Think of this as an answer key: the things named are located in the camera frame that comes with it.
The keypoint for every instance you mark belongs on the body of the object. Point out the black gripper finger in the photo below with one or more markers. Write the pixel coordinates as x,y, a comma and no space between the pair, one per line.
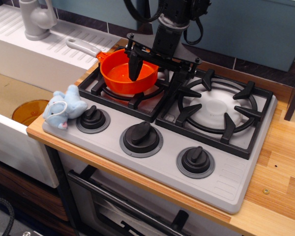
134,66
176,82

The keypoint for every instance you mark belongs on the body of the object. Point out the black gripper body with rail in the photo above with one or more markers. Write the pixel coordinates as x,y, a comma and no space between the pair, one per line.
161,48

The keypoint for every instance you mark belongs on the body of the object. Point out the orange pot with grey handle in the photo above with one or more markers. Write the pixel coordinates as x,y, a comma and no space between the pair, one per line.
115,70

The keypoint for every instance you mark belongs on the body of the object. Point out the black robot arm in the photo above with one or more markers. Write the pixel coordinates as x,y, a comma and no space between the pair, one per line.
175,13

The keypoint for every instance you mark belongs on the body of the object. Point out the black left burner grate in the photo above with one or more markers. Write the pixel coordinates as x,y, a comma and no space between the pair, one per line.
145,105

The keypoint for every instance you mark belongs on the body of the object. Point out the black burner grate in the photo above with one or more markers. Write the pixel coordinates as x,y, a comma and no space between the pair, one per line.
145,105
221,113

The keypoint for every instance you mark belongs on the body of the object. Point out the black right burner grate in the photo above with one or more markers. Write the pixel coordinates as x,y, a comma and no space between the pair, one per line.
221,113

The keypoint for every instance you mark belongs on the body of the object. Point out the black middle stove knob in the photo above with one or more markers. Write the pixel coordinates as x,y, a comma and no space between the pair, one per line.
141,140

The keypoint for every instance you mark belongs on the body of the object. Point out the black stove knob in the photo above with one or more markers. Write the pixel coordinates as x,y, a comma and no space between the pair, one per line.
195,162
141,140
93,120

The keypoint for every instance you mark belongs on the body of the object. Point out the black left stove knob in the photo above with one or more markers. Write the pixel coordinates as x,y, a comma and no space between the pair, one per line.
93,120

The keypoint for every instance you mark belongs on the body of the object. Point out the light blue plush elephant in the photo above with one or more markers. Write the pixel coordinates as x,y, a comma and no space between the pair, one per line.
64,106

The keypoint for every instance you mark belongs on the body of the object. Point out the black right stove knob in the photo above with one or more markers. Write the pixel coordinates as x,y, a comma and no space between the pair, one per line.
195,162

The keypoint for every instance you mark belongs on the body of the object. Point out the grey toy faucet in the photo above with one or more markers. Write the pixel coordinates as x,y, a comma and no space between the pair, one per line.
37,21

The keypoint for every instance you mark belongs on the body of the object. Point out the grey toy stove top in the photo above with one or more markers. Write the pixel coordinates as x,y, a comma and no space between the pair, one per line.
225,188

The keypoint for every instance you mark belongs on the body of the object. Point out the white toy sink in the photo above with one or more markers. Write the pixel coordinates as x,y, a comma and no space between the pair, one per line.
31,70

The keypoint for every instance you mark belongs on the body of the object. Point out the amber plastic bowl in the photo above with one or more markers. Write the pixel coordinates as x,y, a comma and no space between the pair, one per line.
29,111

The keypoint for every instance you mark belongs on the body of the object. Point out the toy oven door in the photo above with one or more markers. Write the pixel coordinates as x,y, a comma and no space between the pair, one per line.
118,208

